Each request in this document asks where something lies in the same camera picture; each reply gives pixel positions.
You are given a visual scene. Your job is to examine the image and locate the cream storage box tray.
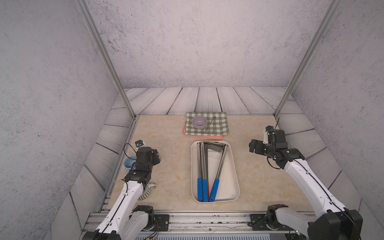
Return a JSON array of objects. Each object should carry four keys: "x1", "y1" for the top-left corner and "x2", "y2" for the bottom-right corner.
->
[{"x1": 191, "y1": 141, "x2": 240, "y2": 203}]

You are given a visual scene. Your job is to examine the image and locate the steel hoe blue handle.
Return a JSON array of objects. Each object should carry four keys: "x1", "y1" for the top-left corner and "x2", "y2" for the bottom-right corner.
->
[
  {"x1": 201, "y1": 142, "x2": 209, "y2": 202},
  {"x1": 209, "y1": 143, "x2": 229, "y2": 202},
  {"x1": 216, "y1": 143, "x2": 228, "y2": 181},
  {"x1": 197, "y1": 142, "x2": 203, "y2": 202}
]

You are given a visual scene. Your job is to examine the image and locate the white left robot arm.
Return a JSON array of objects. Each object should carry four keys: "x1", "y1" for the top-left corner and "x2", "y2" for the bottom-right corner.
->
[{"x1": 83, "y1": 146, "x2": 161, "y2": 240}]

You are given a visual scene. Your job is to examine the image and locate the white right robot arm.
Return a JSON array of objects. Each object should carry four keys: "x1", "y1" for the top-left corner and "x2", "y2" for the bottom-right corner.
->
[{"x1": 249, "y1": 140, "x2": 363, "y2": 240}]

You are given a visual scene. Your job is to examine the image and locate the blue round cup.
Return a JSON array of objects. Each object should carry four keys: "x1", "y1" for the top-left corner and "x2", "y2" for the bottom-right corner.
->
[{"x1": 123, "y1": 155, "x2": 137, "y2": 172}]

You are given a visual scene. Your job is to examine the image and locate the grey ribbed ceramic cup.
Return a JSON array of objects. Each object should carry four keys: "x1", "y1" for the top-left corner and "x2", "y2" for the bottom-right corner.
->
[{"x1": 138, "y1": 183, "x2": 157, "y2": 201}]

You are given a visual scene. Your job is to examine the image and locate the green checkered cloth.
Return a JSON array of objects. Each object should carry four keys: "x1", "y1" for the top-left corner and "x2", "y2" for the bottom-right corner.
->
[{"x1": 186, "y1": 112, "x2": 229, "y2": 136}]

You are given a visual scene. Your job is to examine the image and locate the pink tray under cloth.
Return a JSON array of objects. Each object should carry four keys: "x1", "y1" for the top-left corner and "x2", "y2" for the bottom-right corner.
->
[{"x1": 183, "y1": 124, "x2": 225, "y2": 141}]

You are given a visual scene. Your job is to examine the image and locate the metal tongs on cloth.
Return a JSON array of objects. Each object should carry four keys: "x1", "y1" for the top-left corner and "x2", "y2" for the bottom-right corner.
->
[{"x1": 205, "y1": 116, "x2": 216, "y2": 133}]

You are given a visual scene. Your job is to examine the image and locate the small purple bowl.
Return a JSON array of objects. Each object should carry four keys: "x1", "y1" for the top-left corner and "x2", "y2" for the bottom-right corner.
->
[{"x1": 192, "y1": 116, "x2": 208, "y2": 130}]

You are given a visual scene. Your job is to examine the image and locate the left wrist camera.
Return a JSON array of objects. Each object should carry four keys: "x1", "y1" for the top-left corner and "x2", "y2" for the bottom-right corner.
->
[{"x1": 135, "y1": 140, "x2": 145, "y2": 148}]

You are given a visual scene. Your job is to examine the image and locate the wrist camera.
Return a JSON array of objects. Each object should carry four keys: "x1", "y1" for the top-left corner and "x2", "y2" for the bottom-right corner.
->
[
  {"x1": 135, "y1": 140, "x2": 145, "y2": 148},
  {"x1": 263, "y1": 126, "x2": 288, "y2": 149}
]

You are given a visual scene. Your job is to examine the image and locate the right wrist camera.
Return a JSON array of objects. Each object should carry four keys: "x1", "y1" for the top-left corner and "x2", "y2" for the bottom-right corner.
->
[{"x1": 263, "y1": 126, "x2": 288, "y2": 149}]

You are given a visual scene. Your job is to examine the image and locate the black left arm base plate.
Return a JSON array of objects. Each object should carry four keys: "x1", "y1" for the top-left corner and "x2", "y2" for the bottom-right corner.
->
[{"x1": 142, "y1": 214, "x2": 170, "y2": 232}]

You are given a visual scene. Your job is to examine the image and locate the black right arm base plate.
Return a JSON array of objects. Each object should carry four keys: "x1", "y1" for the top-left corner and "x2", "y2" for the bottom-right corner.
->
[{"x1": 247, "y1": 214, "x2": 294, "y2": 231}]

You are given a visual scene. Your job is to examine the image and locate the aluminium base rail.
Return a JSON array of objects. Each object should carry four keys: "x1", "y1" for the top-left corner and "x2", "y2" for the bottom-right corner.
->
[{"x1": 80, "y1": 211, "x2": 343, "y2": 240}]

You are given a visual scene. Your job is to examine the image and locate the aluminium corner post right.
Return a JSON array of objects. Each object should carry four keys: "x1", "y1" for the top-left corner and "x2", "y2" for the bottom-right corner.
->
[{"x1": 274, "y1": 0, "x2": 342, "y2": 118}]

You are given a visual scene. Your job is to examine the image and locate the aluminium corner post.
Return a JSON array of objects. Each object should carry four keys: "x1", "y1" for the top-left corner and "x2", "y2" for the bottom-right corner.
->
[
  {"x1": 76, "y1": 0, "x2": 136, "y2": 119},
  {"x1": 274, "y1": 0, "x2": 342, "y2": 118}
]

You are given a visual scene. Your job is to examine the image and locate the aluminium corner post left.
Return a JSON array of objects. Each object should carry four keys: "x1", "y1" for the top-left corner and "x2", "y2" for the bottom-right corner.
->
[{"x1": 76, "y1": 0, "x2": 136, "y2": 119}]

